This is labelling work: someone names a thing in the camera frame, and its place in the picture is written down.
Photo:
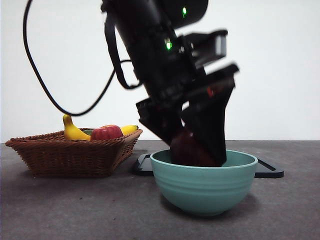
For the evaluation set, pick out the straight yellow banana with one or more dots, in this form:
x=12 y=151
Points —
x=128 y=129

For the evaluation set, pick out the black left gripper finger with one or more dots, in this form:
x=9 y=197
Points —
x=212 y=125
x=165 y=125

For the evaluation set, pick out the teal ribbed bowl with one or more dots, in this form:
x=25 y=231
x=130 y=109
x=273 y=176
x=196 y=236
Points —
x=203 y=190

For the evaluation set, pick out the red apple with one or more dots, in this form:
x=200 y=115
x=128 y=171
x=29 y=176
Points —
x=106 y=133

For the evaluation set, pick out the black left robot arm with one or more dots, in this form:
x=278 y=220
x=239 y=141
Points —
x=145 y=37

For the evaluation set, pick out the dark red plum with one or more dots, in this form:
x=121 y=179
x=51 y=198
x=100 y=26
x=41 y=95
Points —
x=186 y=150

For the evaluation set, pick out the brown wicker basket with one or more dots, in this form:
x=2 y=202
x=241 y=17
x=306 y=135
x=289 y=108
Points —
x=70 y=157

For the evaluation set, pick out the curved yellow banana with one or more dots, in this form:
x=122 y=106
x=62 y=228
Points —
x=71 y=132

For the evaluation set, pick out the green vegetable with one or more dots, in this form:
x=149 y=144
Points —
x=88 y=131

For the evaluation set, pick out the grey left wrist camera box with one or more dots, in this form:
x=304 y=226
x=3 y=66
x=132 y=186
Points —
x=220 y=46

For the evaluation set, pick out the dark rectangular tray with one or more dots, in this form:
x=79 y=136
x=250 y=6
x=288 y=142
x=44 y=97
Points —
x=268 y=172

